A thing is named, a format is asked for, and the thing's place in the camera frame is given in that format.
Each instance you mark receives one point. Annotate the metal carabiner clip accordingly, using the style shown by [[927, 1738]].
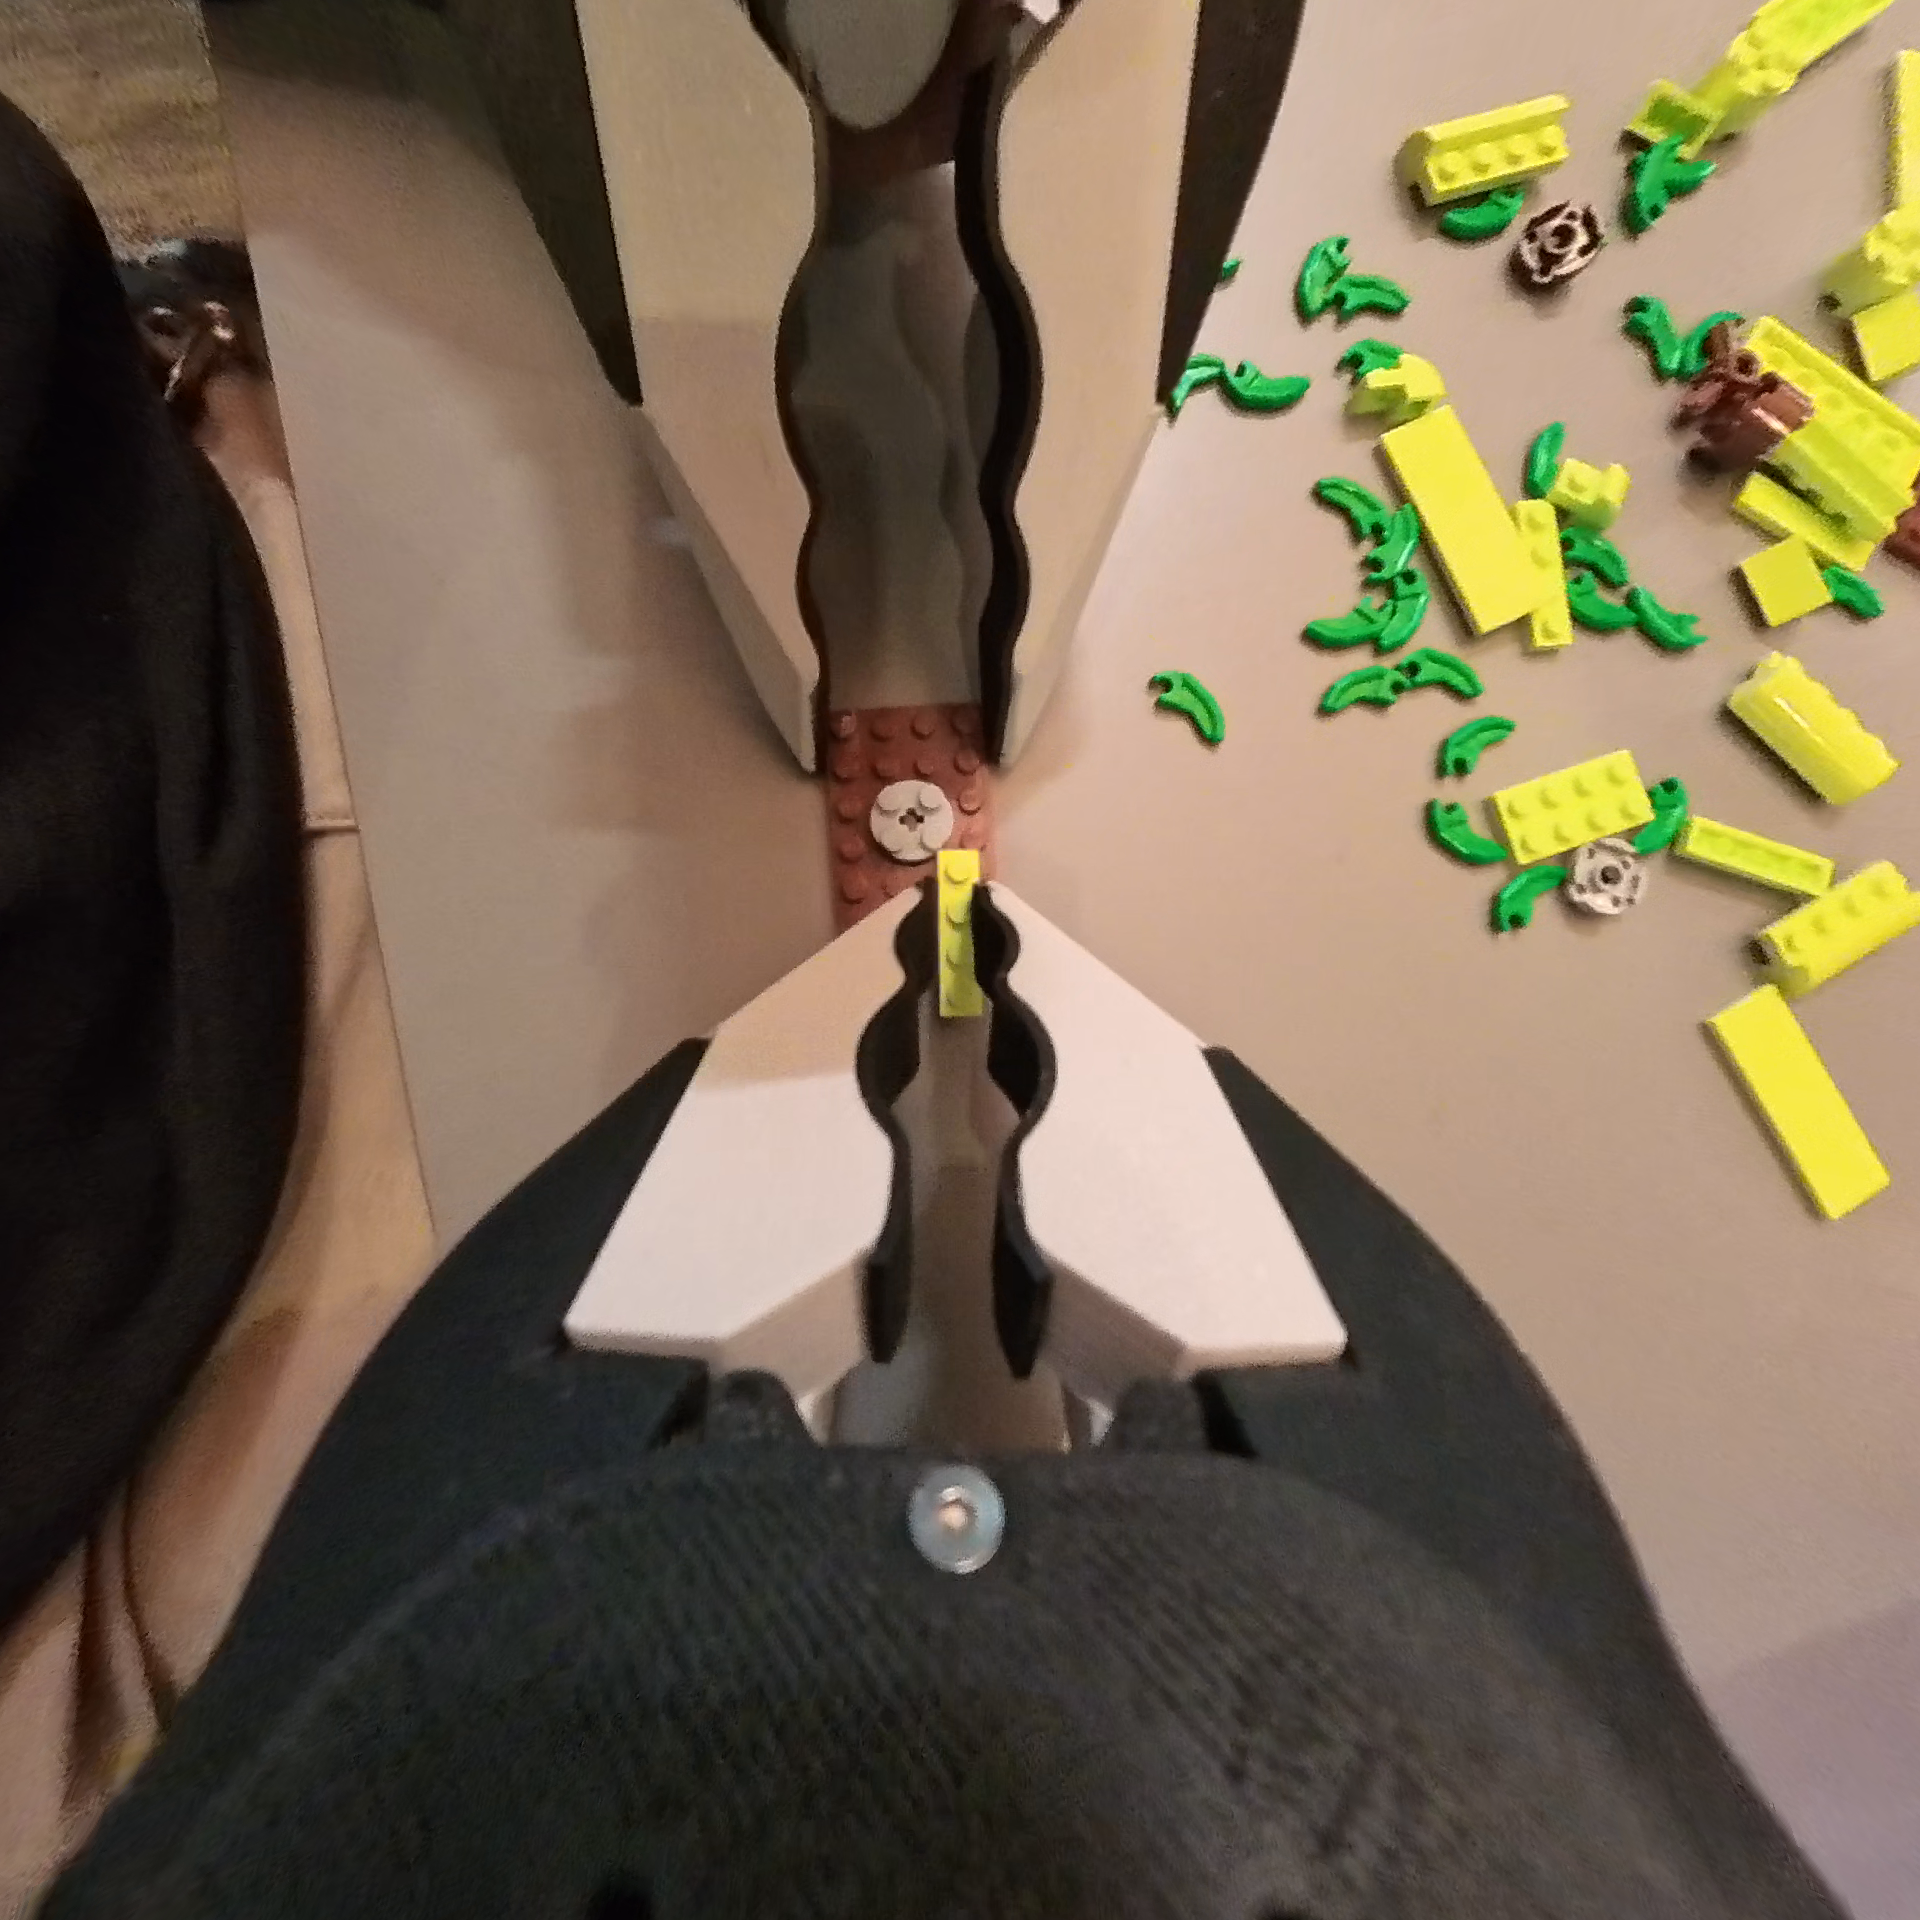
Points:
[[189, 338]]

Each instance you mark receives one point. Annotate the grey round plate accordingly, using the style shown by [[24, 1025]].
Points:
[[1605, 875], [913, 823]]

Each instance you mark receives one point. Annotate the pile of lime green bricks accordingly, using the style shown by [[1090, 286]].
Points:
[[1463, 519]]

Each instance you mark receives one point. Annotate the lime green long plate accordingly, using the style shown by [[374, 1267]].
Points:
[[957, 930]]

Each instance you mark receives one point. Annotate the brown trunk piece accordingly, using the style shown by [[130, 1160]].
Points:
[[1740, 402]]

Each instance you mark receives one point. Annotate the pile of green leaf pieces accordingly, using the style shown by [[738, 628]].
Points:
[[1380, 601]]

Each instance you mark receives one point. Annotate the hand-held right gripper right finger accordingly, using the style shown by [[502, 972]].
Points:
[[1171, 1200]]

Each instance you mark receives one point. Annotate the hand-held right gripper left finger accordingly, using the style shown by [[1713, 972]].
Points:
[[735, 1200]]

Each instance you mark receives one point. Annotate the person's black jacket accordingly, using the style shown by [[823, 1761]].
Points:
[[121, 901]]

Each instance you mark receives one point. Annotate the dark brown round piece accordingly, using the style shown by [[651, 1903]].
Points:
[[1556, 241]]

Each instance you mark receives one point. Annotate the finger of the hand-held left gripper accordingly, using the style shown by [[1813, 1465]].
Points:
[[705, 225], [1095, 225]]

